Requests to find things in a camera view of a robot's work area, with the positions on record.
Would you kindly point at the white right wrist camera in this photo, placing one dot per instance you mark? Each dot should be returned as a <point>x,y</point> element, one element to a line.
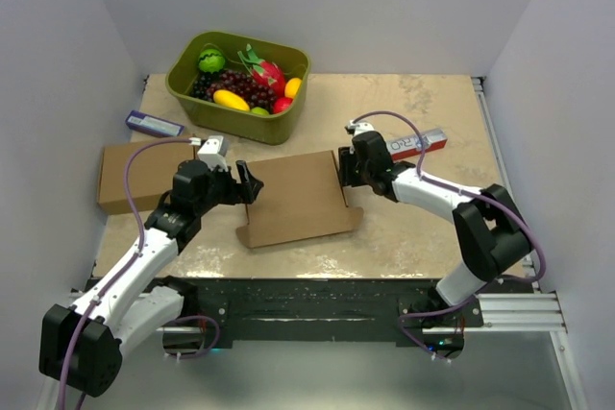
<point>355,128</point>

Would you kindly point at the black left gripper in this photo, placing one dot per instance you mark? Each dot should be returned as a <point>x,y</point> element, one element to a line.
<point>243,192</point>

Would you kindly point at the olive green plastic bin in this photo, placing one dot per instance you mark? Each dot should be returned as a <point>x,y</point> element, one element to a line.
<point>273,129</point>

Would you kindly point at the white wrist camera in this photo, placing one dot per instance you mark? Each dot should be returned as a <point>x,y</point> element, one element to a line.
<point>355,128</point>
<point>212,151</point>

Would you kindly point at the red white snack packet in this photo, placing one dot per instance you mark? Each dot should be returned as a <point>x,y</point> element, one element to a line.
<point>412,145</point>

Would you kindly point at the closed brown cardboard box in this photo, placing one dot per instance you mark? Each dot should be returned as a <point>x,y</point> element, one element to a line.
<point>150,174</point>

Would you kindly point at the aluminium frame rail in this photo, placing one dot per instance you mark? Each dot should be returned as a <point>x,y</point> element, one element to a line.
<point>526,313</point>

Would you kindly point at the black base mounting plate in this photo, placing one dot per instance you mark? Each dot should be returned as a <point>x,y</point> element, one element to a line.
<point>330,310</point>

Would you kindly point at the red toy apple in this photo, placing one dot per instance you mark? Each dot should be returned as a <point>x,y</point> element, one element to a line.
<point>282,104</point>

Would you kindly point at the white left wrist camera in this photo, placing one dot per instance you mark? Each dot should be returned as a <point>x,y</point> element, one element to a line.
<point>212,151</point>

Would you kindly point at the green toy lime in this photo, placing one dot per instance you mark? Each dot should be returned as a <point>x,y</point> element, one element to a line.
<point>259,111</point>

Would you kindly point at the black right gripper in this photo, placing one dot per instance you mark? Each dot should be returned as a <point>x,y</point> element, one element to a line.
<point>345,159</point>

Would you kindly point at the black toy grapes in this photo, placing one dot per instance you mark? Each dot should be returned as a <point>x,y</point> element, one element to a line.
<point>201,88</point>

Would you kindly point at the green toy melon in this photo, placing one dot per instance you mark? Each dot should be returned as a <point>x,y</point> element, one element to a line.
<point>211,60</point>

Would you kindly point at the purple rectangular box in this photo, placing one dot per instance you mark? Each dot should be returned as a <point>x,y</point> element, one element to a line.
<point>148,124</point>

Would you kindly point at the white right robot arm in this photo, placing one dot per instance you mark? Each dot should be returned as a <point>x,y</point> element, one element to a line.
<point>490,232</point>

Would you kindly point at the orange toy fruit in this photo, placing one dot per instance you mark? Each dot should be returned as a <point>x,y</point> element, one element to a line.
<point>292,87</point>

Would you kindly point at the dark purple toy grapes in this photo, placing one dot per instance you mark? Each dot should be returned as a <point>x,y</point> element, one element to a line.
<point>254,94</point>

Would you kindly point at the pink toy dragon fruit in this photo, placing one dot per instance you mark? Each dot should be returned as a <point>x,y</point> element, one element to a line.
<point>262,71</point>

